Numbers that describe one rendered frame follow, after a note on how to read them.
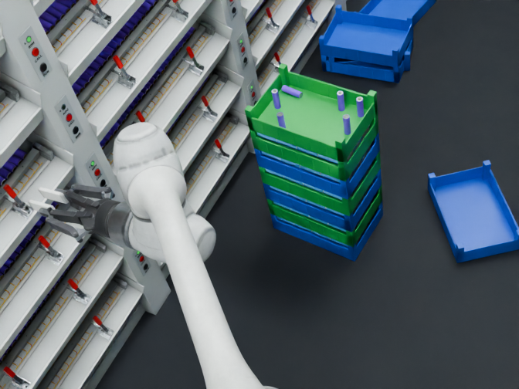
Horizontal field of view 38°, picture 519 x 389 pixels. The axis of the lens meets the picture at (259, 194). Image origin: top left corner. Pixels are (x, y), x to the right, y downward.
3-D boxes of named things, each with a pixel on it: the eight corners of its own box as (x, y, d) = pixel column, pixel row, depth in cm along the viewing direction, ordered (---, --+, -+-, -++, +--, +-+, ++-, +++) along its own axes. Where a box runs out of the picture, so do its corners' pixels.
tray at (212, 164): (249, 135, 263) (256, 113, 251) (158, 272, 233) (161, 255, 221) (198, 106, 265) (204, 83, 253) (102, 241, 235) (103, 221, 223)
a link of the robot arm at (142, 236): (166, 231, 153) (150, 179, 145) (229, 248, 146) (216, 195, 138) (133, 265, 146) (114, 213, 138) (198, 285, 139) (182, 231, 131)
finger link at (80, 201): (95, 208, 151) (100, 203, 152) (60, 191, 157) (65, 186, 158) (103, 220, 154) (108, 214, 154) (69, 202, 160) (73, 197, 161)
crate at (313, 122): (378, 112, 208) (377, 91, 202) (343, 163, 199) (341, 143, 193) (285, 82, 221) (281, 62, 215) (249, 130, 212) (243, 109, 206)
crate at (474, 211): (521, 248, 230) (524, 233, 223) (456, 263, 230) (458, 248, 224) (487, 175, 248) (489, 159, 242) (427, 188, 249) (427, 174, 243)
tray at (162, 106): (228, 49, 232) (235, 19, 220) (120, 195, 203) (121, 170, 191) (171, 18, 234) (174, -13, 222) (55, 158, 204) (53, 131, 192)
